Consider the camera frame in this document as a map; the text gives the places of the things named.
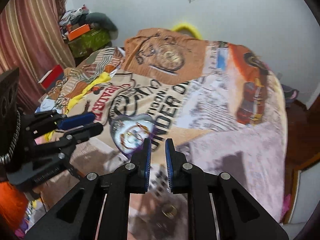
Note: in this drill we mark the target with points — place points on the yellow hoop behind bed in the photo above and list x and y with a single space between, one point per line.
185 27

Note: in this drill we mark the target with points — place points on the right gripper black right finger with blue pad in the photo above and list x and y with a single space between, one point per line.
175 160

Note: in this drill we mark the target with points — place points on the purple heart-shaped jewelry tin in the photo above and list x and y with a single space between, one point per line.
128 132

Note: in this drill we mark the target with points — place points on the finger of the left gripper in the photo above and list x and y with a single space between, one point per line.
84 133
83 119

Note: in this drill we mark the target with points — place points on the gold keychain clasp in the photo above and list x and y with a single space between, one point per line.
169 211

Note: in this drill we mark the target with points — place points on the striped pink curtain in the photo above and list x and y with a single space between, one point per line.
31 40

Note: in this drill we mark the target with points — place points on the grey clothes pile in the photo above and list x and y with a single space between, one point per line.
82 16

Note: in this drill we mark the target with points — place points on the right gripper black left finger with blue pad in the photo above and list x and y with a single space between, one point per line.
142 160

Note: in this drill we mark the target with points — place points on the wooden door frame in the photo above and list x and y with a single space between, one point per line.
302 160

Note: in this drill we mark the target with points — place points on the printed patchwork bedspread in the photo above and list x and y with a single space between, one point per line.
222 107

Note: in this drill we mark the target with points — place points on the red and white box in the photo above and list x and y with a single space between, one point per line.
49 80

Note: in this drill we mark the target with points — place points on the orange box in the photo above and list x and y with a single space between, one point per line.
78 32

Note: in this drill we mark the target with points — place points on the green patterned box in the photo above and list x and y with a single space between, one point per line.
89 42

